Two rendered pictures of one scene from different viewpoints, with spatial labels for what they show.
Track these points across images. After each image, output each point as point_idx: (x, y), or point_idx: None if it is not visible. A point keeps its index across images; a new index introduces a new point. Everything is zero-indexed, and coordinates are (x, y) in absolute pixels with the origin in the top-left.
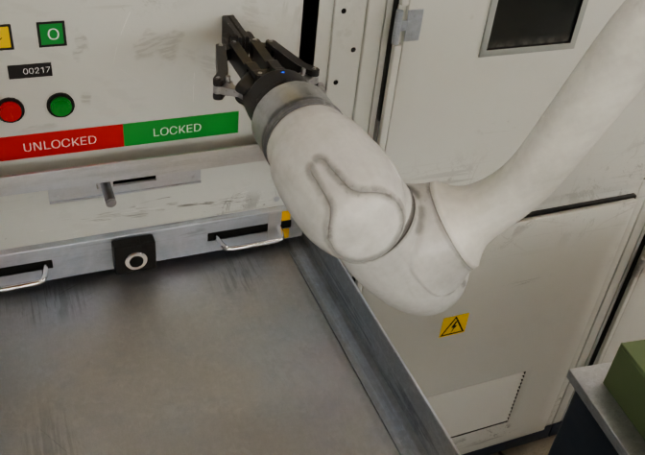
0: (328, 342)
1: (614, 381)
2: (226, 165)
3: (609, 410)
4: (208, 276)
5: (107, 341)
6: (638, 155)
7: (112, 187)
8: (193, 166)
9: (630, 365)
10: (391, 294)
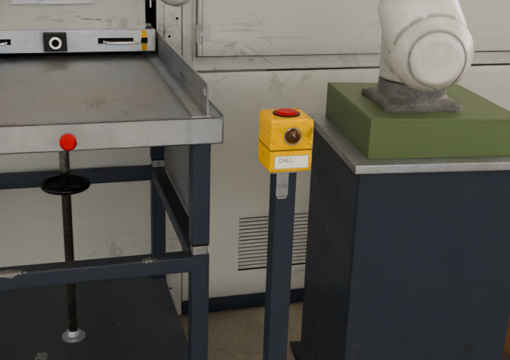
0: (152, 74)
1: (328, 108)
2: None
3: (322, 121)
4: (96, 61)
5: (33, 69)
6: (380, 31)
7: None
8: None
9: (330, 90)
10: None
